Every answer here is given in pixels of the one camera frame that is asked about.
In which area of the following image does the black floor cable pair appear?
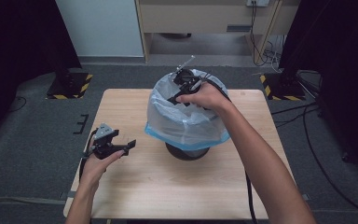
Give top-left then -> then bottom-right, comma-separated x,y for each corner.
271,102 -> 321,129

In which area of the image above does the black socket cable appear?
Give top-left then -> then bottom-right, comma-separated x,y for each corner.
249,1 -> 282,67

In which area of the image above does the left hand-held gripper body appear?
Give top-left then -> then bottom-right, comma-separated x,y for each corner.
89,122 -> 123,161

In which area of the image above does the black curtain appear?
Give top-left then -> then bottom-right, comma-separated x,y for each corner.
0,0 -> 84,147
279,0 -> 358,185

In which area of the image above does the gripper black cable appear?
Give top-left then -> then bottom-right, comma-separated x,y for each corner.
199,72 -> 259,224
78,128 -> 98,183

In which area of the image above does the white partition panel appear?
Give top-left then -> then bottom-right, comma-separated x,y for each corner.
55,0 -> 145,58

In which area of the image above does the long black floor cable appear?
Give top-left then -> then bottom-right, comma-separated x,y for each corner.
302,102 -> 358,219

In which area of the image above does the person's right hand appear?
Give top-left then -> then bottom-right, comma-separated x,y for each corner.
175,81 -> 235,116

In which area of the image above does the grey wall socket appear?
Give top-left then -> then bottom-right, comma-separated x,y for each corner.
245,0 -> 271,8

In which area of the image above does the black mesh trash bin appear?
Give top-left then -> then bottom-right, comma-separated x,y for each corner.
164,142 -> 211,161

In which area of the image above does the person's left hand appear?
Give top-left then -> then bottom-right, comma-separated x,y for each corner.
79,149 -> 126,188

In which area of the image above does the black striped stand base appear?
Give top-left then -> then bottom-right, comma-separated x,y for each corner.
46,72 -> 94,101
258,73 -> 308,102

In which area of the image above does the light wooden desk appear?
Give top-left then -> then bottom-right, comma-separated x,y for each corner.
134,0 -> 303,63

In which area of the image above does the thin black floor cable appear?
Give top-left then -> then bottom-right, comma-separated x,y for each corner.
7,95 -> 28,113

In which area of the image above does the white blue-edged trash bag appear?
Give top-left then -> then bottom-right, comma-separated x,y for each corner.
144,68 -> 231,152

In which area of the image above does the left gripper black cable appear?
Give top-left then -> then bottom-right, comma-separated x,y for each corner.
78,128 -> 98,183

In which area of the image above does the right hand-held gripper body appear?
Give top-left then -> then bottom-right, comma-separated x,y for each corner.
172,54 -> 203,95

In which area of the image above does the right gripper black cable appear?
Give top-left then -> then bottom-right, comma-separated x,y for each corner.
199,72 -> 259,224

